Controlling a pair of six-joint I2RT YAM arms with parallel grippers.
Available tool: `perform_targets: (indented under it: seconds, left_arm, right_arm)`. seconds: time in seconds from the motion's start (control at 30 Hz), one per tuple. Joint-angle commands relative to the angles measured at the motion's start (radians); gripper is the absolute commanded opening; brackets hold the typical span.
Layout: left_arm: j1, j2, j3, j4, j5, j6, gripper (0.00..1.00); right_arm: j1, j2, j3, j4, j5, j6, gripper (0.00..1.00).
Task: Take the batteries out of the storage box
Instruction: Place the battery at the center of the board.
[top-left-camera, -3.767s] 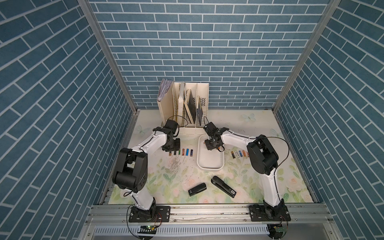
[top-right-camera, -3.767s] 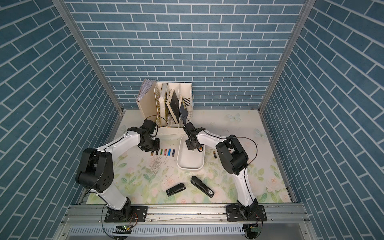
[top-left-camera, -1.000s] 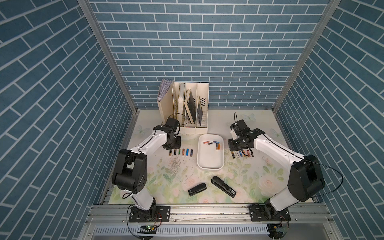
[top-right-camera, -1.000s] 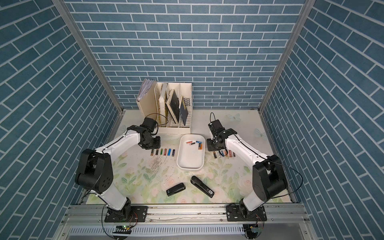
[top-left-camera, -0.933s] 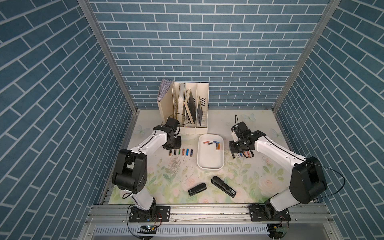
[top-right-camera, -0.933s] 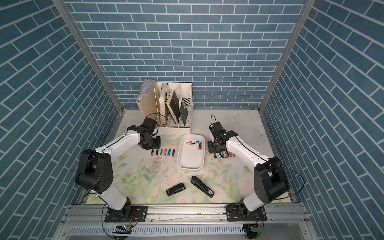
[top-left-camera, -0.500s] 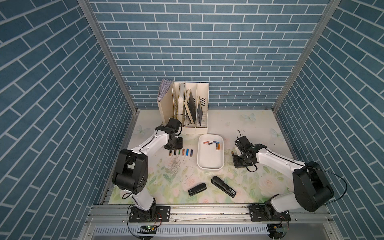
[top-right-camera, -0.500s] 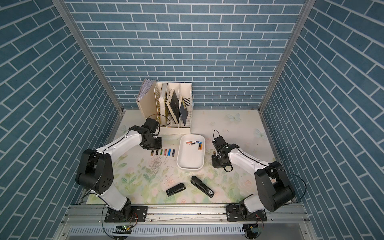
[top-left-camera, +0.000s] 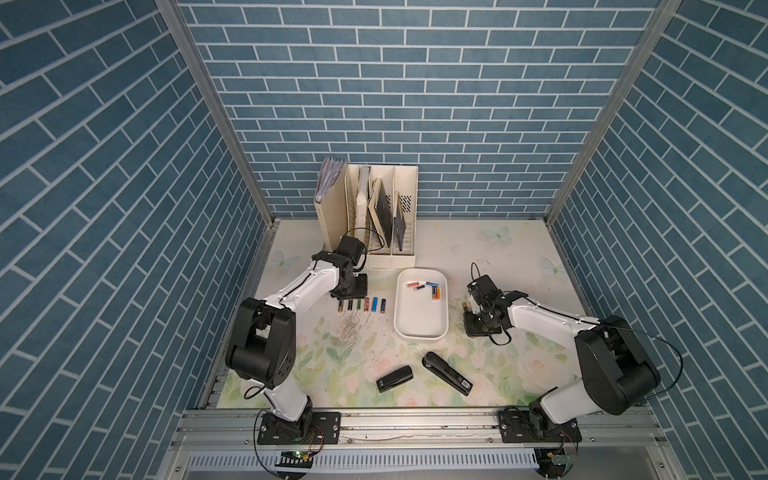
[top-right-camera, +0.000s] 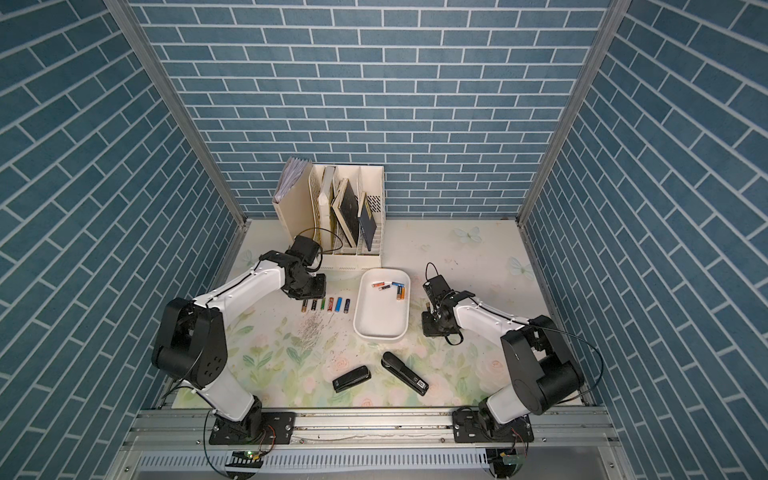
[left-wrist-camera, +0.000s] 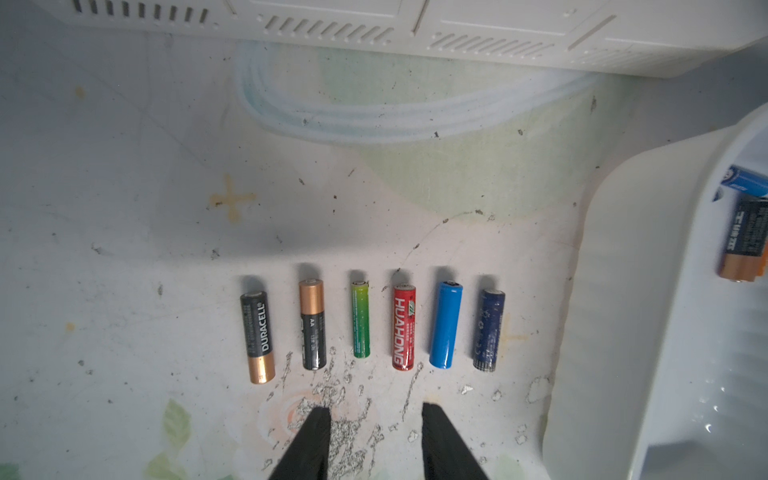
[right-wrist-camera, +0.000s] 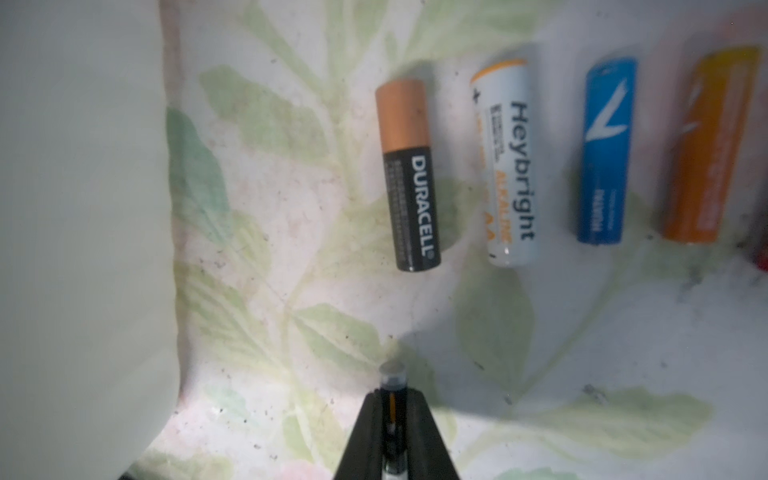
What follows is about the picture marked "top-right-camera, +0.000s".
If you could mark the dark small notebook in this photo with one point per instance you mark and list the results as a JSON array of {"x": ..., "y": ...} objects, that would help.
[{"x": 367, "y": 222}]

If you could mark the white plastic storage tray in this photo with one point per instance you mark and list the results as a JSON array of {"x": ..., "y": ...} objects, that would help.
[{"x": 379, "y": 316}]

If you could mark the white ribbed cable duct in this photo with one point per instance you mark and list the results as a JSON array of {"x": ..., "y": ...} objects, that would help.
[{"x": 300, "y": 461}]

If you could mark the aluminium front rail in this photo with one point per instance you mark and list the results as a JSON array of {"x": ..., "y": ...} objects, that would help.
[{"x": 570, "y": 426}]

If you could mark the black framed tablet board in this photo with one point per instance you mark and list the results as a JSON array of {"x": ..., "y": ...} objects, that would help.
[{"x": 345, "y": 207}]

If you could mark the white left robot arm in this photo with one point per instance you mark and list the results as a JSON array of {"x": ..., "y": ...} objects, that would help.
[{"x": 191, "y": 342}]

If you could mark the large black stapler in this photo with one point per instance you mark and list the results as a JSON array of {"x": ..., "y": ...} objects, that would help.
[{"x": 395, "y": 366}]

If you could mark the small black stapler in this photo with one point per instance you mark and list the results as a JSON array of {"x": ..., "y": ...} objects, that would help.
[{"x": 351, "y": 379}]

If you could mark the purple paper stack folder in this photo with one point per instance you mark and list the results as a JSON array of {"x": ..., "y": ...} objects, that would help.
[{"x": 292, "y": 172}]

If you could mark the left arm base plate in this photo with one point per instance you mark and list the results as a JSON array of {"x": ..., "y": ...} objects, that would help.
[{"x": 266, "y": 428}]

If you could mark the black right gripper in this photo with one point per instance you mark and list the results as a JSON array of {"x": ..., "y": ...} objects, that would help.
[{"x": 428, "y": 329}]

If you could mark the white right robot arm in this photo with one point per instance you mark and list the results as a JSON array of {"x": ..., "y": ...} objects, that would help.
[{"x": 542, "y": 368}]

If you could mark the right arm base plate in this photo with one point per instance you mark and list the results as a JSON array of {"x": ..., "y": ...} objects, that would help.
[{"x": 473, "y": 425}]

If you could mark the beige file organizer rack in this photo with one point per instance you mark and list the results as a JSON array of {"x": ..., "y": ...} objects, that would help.
[{"x": 307, "y": 210}]

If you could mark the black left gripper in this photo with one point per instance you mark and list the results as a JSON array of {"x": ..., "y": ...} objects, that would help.
[{"x": 319, "y": 292}]

